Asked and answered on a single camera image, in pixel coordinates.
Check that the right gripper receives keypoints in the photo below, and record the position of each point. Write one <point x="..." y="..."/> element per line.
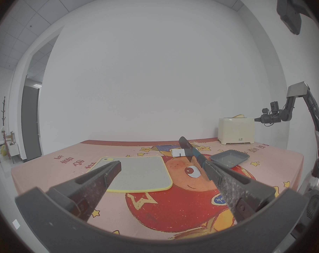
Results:
<point x="265" y="119"/>

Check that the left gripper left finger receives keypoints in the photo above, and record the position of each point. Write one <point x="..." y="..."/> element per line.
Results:
<point x="91" y="187"/>

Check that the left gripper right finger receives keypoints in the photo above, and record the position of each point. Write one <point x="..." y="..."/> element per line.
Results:
<point x="238" y="194"/>

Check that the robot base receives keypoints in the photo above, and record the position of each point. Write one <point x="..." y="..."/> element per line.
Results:
<point x="313" y="207"/>

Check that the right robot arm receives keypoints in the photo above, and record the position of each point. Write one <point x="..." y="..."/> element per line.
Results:
<point x="297" y="90"/>

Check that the slice of bread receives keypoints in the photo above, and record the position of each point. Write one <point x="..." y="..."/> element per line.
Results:
<point x="239" y="116"/>

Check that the cream toaster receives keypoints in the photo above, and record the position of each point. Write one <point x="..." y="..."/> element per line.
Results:
<point x="236" y="130"/>

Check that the dark grey tray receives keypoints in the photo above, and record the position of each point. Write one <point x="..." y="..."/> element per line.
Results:
<point x="229" y="157"/>

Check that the cutting board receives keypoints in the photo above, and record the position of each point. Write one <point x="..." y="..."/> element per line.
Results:
<point x="141" y="171"/>

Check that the white knife rest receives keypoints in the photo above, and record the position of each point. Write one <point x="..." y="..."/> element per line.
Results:
<point x="177" y="153"/>

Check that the dark grey door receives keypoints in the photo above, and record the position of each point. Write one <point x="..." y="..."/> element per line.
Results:
<point x="30" y="122"/>

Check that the wooden coat stand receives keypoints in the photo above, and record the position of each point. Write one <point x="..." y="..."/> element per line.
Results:
<point x="3" y="115"/>

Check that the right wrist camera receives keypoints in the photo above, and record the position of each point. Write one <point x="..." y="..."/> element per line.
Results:
<point x="274" y="107"/>

